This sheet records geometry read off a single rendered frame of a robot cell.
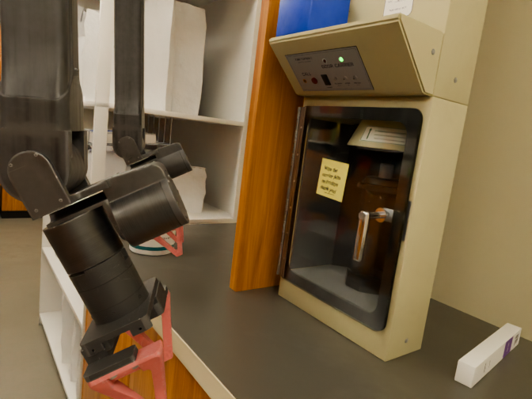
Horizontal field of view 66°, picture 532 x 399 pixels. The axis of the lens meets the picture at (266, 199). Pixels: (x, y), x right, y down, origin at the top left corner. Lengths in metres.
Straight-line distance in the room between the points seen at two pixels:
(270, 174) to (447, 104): 0.42
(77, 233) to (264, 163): 0.62
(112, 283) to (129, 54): 0.58
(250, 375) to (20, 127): 0.49
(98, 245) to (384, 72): 0.52
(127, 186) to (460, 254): 0.95
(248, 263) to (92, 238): 0.63
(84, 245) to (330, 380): 0.47
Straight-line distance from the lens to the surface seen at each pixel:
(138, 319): 0.40
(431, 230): 0.80
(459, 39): 0.79
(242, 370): 0.71
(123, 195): 0.40
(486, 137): 1.16
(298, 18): 0.84
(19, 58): 0.41
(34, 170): 0.39
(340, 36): 0.75
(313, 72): 0.84
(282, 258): 0.97
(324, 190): 0.85
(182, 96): 1.96
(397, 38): 0.68
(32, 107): 0.40
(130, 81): 0.90
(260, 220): 0.98
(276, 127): 0.97
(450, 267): 1.21
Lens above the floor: 1.32
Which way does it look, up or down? 9 degrees down
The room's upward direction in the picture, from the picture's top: 7 degrees clockwise
